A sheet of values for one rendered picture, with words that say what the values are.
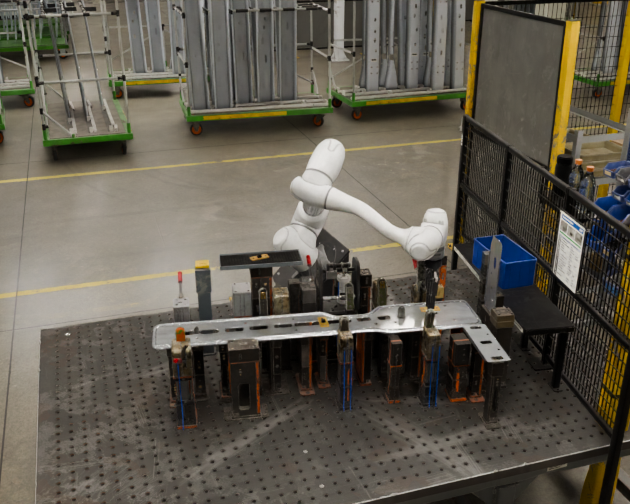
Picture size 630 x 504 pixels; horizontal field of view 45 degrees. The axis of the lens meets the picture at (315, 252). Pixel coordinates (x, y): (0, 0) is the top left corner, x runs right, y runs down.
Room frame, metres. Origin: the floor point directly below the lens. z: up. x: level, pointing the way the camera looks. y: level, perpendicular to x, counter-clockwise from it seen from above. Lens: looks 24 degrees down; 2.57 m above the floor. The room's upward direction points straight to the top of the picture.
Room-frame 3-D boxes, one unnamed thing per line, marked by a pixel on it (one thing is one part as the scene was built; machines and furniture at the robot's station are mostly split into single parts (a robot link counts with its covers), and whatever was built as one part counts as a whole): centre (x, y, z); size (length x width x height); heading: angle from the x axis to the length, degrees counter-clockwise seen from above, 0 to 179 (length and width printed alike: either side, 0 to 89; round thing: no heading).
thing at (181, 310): (2.86, 0.57, 0.88); 0.11 x 0.10 x 0.36; 9
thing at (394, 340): (2.66, -0.33, 0.84); 0.11 x 0.08 x 0.29; 9
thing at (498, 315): (2.78, -0.79, 0.88); 0.08 x 0.08 x 0.36; 9
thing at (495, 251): (2.89, -0.76, 1.17); 0.12 x 0.01 x 0.34; 9
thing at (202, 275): (3.04, 0.50, 0.92); 0.08 x 0.08 x 0.44; 9
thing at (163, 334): (2.78, -0.02, 1.00); 1.38 x 0.22 x 0.02; 99
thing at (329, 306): (3.01, -0.10, 0.94); 0.18 x 0.13 x 0.49; 99
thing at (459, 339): (2.69, -0.60, 0.84); 0.11 x 0.10 x 0.28; 9
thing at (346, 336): (2.62, -0.12, 0.87); 0.12 x 0.09 x 0.35; 9
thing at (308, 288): (2.98, 0.03, 0.89); 0.13 x 0.11 x 0.38; 9
